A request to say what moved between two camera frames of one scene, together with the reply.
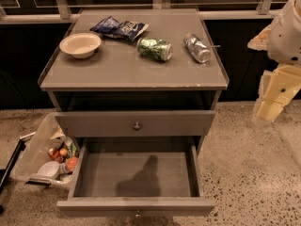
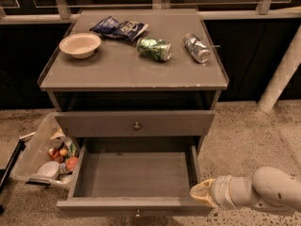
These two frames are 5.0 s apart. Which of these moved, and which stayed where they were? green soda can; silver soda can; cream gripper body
Moved: cream gripper body
Stayed: silver soda can; green soda can
